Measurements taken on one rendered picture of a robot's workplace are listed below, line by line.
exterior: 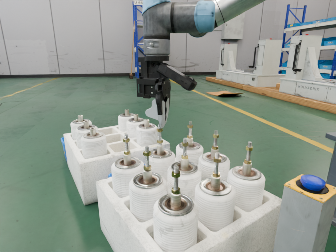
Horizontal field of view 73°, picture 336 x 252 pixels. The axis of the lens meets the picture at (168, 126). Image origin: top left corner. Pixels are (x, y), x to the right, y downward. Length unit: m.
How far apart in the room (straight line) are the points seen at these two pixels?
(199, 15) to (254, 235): 0.55
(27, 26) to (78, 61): 1.42
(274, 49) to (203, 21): 3.46
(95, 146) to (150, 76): 0.38
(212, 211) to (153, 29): 0.47
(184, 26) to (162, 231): 0.49
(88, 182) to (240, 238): 0.58
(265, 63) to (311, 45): 0.76
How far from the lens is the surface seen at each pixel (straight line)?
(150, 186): 0.56
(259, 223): 0.64
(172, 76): 0.63
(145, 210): 0.58
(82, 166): 0.90
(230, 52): 5.22
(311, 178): 0.52
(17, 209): 1.08
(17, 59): 7.31
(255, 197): 0.64
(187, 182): 0.62
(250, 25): 8.06
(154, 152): 0.74
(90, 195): 0.96
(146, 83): 0.66
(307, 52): 3.45
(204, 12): 0.63
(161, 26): 0.65
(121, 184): 0.67
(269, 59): 4.02
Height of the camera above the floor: 0.55
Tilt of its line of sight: 17 degrees down
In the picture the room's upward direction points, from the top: straight up
